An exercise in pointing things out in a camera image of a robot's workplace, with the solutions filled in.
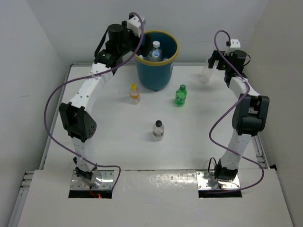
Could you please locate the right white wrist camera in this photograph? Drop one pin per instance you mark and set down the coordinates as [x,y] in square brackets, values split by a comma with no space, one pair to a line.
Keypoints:
[233,45]

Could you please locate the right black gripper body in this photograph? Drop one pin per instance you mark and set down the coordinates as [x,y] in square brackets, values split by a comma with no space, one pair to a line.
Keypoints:
[224,64]

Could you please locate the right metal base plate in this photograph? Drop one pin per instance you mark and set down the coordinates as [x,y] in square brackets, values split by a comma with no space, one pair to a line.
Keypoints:
[207,182]

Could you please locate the small bottle yellow cap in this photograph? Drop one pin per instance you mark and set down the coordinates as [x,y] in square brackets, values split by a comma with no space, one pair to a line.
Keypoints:
[134,94]

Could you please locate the metal base plate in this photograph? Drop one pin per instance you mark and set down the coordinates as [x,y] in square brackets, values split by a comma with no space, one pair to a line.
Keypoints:
[207,182]
[104,180]

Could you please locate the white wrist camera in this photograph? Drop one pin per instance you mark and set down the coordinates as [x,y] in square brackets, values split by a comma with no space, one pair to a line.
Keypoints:
[134,24]
[233,45]

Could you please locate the blue bin yellow rim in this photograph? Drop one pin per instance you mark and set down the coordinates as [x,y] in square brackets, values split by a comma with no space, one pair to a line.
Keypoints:
[156,75]

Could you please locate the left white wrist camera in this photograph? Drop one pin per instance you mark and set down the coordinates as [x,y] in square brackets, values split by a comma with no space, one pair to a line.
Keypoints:
[134,24]

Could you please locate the square clear bottle white cap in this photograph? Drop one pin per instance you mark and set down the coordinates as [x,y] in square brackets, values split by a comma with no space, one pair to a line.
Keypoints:
[155,46]

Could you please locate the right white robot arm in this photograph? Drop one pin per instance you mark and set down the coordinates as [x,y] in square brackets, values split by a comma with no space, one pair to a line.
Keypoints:
[250,112]

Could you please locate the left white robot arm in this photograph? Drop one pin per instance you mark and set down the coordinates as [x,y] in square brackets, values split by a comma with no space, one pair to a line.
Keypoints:
[118,40]

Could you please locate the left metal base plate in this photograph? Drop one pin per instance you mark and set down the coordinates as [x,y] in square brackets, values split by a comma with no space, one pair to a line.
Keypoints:
[104,180]

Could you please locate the green plastic bottle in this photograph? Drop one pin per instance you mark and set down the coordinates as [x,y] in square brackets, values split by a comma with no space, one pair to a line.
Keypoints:
[180,96]

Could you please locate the small bottle black cap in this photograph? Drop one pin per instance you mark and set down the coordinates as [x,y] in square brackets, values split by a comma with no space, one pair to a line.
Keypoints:
[158,130]

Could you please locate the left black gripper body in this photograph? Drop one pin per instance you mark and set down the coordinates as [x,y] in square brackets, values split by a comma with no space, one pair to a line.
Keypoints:
[130,41]

